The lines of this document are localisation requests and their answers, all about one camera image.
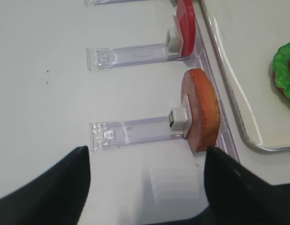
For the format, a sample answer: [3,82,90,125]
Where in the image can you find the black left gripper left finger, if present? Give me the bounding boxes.
[0,146,91,225]

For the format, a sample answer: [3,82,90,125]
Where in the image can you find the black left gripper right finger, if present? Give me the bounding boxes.
[173,146,290,225]

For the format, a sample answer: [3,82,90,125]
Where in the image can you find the bun under lettuce on tray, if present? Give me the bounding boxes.
[273,71,284,95]

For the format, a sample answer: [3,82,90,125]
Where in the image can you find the green lettuce leaf on tray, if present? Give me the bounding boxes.
[273,42,290,100]

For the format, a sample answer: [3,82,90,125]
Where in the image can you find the clear tomato pusher track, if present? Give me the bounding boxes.
[86,44,187,71]

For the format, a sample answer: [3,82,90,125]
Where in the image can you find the grey tomato pusher block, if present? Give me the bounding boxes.
[166,15,184,56]

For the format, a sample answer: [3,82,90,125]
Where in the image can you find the red tomato slice on rack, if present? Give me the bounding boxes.
[171,0,196,59]

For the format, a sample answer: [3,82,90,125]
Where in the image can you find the clear left bun pusher track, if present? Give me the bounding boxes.
[90,116,183,151]

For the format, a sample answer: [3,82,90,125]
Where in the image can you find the grey left bun pusher block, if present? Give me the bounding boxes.
[168,95,192,133]

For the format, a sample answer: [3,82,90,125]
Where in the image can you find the left bun half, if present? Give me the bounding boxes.
[181,68,221,152]

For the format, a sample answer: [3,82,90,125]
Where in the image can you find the white metal tray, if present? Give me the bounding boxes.
[201,0,290,151]

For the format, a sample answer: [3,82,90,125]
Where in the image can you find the clear left front rail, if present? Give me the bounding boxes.
[193,22,241,165]

